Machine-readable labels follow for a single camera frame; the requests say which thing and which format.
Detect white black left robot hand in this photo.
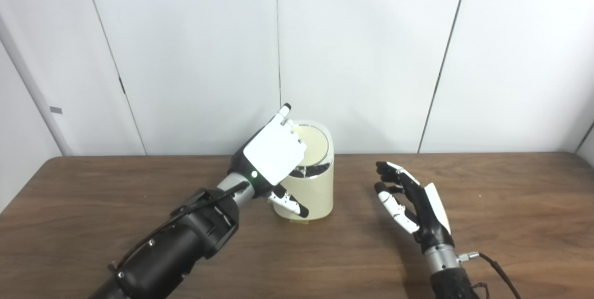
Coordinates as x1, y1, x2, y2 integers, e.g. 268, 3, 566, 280
228, 103, 310, 218

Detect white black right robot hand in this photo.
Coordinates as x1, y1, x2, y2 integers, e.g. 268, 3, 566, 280
374, 161, 454, 248

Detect round cream bin lid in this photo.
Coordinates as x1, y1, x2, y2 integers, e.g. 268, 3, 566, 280
290, 124, 329, 165

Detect cream-colored bin body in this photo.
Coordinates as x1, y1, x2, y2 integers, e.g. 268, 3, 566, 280
273, 120, 335, 221

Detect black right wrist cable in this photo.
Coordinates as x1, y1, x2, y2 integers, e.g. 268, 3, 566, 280
457, 252, 523, 299

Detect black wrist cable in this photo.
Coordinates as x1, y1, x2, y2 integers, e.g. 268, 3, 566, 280
457, 252, 523, 299
109, 182, 249, 272

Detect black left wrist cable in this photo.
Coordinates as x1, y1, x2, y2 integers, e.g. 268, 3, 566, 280
109, 182, 249, 272

